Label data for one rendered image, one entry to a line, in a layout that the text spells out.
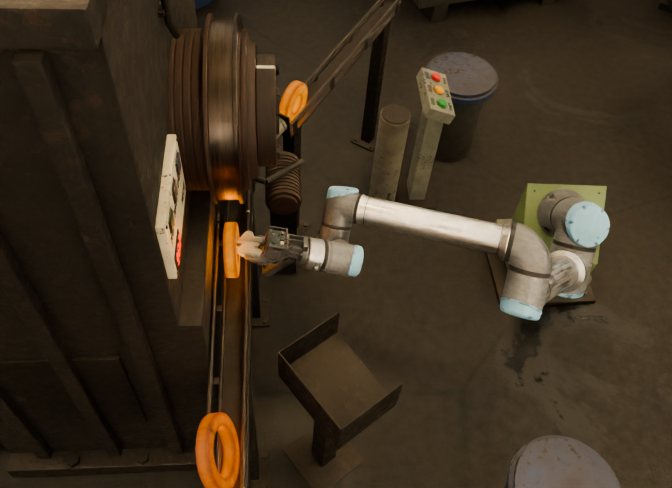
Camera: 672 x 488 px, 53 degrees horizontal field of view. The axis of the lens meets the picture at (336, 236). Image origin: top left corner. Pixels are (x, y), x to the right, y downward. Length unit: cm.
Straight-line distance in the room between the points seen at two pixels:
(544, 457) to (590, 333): 89
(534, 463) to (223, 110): 129
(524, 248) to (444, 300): 92
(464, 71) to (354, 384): 165
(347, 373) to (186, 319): 49
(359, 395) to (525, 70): 245
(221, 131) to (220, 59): 16
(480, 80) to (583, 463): 165
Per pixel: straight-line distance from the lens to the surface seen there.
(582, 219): 245
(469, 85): 299
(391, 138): 266
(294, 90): 232
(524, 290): 191
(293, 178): 238
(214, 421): 165
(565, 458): 211
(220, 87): 153
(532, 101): 369
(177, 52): 161
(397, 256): 284
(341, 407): 184
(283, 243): 180
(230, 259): 179
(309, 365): 187
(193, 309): 167
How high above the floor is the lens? 229
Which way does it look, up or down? 53 degrees down
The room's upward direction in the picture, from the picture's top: 5 degrees clockwise
